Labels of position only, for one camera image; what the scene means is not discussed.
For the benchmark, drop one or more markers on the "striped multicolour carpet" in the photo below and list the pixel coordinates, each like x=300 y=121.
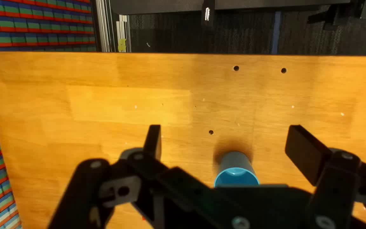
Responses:
x=37 y=25

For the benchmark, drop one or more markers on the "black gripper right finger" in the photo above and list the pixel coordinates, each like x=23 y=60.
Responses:
x=336 y=179

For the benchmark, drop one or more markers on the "blue plastic cup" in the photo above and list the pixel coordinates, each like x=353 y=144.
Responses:
x=235 y=171

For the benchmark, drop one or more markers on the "black metal frame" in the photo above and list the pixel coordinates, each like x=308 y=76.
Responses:
x=242 y=13

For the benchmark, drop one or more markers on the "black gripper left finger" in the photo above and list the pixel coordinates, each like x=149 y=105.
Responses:
x=107 y=186

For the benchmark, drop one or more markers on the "white and yellow boards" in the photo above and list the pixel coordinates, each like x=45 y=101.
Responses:
x=123 y=34

